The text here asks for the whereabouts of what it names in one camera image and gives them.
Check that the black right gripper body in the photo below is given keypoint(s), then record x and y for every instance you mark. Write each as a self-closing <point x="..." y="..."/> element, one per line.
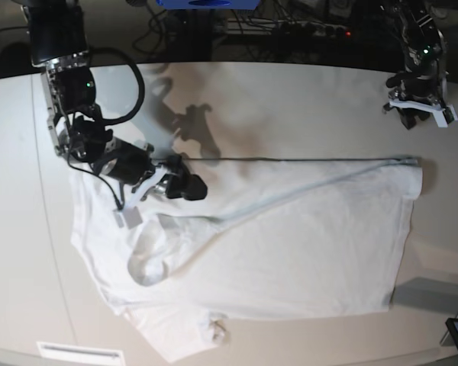
<point x="130" y="165"/>

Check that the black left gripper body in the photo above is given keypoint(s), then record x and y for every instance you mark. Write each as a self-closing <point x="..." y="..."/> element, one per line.
<point x="428" y="89"/>

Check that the white T-shirt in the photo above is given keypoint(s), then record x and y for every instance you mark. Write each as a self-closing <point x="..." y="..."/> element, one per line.
<point x="271" y="241"/>

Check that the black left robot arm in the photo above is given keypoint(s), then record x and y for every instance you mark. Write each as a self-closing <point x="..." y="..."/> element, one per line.
<point x="422" y="43"/>

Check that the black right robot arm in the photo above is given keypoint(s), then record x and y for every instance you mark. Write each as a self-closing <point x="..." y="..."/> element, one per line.
<point x="78" y="130"/>

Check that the blue plastic box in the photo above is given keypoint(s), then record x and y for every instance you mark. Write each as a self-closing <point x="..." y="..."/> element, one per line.
<point x="209" y="4"/>

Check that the black power strip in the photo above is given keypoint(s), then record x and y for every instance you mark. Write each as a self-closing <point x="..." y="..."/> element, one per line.
<point x="298" y="28"/>

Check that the white label strip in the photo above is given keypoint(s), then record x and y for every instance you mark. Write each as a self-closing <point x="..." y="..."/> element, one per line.
<point x="79" y="354"/>

